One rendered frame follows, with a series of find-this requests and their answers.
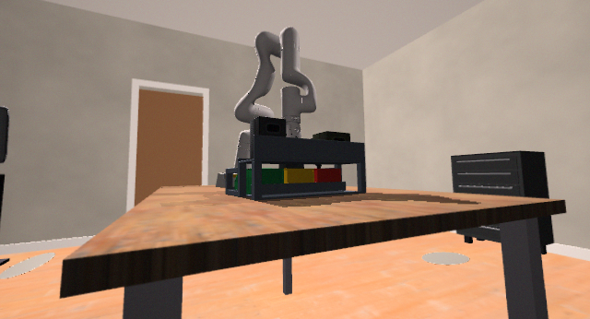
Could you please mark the green bin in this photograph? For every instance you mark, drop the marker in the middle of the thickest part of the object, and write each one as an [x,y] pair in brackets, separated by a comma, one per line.
[268,176]

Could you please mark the yellow open bin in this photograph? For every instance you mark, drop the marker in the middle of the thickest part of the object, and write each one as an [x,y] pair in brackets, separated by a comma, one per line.
[298,175]

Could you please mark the red open bin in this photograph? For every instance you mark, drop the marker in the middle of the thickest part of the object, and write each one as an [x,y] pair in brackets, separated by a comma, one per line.
[327,175]

